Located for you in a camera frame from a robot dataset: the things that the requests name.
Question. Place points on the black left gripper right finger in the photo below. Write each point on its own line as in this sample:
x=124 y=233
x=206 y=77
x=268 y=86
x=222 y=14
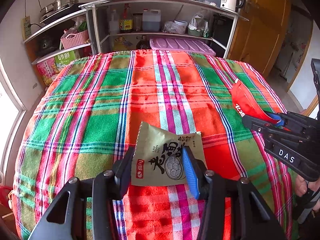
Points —
x=195 y=173

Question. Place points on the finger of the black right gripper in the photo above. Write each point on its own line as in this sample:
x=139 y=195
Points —
x=257 y=125
x=287 y=119

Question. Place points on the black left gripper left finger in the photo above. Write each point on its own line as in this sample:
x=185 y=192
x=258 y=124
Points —
x=122 y=175

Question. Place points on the red snack wrapper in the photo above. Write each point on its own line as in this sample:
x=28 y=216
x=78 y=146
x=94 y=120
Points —
x=245 y=104

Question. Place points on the beige cookie wrapper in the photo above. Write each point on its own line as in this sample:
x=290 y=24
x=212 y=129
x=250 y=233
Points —
x=157 y=160

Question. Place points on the white kitchen shelf unit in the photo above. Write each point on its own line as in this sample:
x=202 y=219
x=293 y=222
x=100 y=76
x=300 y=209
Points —
x=179 y=18

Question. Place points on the person's right hand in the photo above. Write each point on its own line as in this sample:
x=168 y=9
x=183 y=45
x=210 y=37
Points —
x=301 y=187

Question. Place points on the wooden door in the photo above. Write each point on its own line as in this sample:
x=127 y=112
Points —
x=258 y=40

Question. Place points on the pink lidded storage box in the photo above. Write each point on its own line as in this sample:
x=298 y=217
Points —
x=181 y=44

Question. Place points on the green and pink carton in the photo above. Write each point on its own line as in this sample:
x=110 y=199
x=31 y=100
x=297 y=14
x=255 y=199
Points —
x=51 y=67

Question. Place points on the pink woven basket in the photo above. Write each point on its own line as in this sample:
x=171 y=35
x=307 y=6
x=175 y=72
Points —
x=74 y=39

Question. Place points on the yellow label sauce bottle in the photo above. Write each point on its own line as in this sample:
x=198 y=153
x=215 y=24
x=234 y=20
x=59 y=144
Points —
x=126 y=20

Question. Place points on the white plastic jug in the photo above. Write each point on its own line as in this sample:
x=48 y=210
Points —
x=151 y=21

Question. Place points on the steel pot with lid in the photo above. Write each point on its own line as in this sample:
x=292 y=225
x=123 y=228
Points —
x=57 y=5

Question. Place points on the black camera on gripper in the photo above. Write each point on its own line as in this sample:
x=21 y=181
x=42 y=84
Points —
x=315 y=66

